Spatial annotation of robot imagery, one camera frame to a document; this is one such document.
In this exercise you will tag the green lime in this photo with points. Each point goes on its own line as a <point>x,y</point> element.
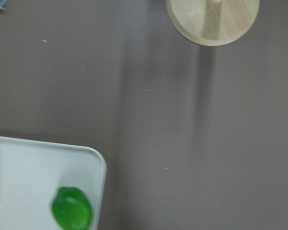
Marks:
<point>71,209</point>

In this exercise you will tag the wooden cup tree stand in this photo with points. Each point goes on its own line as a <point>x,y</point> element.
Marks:
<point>213,22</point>

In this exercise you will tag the cream plastic tray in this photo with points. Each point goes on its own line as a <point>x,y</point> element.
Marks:
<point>31,172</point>

